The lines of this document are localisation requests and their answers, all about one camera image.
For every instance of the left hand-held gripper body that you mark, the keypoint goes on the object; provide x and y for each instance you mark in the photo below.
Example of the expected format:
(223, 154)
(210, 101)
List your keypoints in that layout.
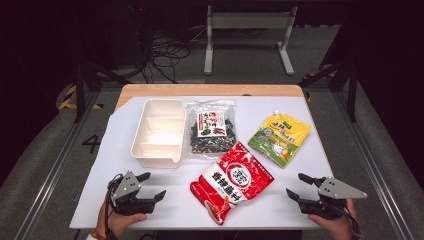
(126, 188)

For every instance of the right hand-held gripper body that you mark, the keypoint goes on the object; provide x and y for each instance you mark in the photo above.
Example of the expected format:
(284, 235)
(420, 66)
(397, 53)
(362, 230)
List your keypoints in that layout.
(338, 190)

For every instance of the white divided storage box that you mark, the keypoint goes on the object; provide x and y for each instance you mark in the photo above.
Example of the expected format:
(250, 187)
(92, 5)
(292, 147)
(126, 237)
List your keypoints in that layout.
(160, 133)

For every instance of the yellow and green spout pouch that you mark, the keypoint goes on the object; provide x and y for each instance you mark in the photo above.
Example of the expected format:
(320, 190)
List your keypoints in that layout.
(278, 140)

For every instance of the red and white snack bag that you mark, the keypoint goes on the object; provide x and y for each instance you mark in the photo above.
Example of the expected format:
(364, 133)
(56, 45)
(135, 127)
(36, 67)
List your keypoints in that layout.
(233, 180)

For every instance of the clear bag of dried seaweed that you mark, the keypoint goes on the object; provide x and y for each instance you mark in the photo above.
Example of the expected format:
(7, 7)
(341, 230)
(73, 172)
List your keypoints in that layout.
(211, 128)

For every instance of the person's left hand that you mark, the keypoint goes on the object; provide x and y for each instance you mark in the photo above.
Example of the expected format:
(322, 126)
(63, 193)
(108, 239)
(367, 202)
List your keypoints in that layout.
(116, 225)

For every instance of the person's right hand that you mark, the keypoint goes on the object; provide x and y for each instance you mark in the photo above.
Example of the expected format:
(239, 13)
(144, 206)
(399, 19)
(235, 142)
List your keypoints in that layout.
(340, 228)

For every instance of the white foam sheet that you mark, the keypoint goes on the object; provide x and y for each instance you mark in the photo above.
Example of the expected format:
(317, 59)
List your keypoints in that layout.
(120, 160)

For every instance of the black metal stand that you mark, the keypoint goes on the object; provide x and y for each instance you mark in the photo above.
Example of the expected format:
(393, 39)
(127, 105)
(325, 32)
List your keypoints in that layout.
(351, 90)
(79, 90)

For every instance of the yellow and black hazard tape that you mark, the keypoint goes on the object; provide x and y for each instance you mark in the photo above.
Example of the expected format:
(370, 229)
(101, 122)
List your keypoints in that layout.
(70, 95)

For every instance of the white metal stand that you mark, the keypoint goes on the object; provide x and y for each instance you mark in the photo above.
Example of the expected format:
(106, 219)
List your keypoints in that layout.
(250, 20)

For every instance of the aluminium floor rail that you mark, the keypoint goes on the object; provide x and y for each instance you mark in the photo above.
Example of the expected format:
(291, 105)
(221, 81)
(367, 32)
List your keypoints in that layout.
(50, 180)
(376, 180)

